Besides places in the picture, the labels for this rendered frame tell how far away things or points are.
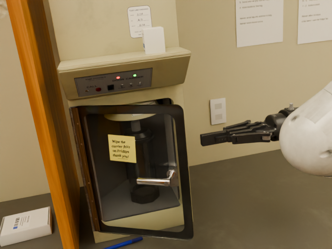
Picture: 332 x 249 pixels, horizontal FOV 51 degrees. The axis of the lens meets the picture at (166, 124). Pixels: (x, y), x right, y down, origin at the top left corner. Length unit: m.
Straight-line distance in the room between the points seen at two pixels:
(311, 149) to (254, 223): 0.63
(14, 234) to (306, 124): 0.97
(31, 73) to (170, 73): 0.34
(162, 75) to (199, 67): 0.57
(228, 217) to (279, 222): 0.16
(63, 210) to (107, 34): 0.48
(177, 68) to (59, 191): 0.44
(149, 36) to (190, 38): 0.58
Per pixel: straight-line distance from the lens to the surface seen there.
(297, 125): 0.61
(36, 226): 1.26
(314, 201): 1.32
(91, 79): 0.88
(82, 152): 1.00
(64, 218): 1.01
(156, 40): 0.88
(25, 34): 0.87
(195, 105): 1.50
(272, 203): 1.29
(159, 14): 0.97
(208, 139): 0.93
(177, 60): 0.88
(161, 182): 0.89
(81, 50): 0.95
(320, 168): 0.62
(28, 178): 1.55
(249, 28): 1.53
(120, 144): 0.94
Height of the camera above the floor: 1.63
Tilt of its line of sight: 19 degrees down
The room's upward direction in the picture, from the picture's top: 6 degrees counter-clockwise
